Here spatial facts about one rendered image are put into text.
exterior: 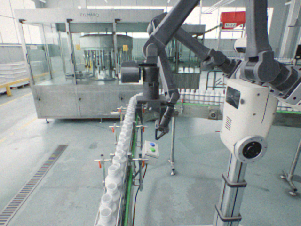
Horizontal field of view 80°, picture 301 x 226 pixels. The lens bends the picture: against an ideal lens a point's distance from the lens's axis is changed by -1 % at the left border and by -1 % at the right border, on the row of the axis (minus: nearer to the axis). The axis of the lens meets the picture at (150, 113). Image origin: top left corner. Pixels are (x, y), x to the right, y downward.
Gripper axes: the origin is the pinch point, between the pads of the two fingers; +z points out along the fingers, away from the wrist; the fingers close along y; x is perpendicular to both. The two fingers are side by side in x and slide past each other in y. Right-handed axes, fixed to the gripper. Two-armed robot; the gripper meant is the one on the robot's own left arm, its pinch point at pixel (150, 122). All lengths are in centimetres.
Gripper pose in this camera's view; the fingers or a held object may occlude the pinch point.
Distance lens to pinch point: 66.4
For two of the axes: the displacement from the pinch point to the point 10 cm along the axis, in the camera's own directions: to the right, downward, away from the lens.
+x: -0.2, -3.4, 9.4
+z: -0.1, 9.4, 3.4
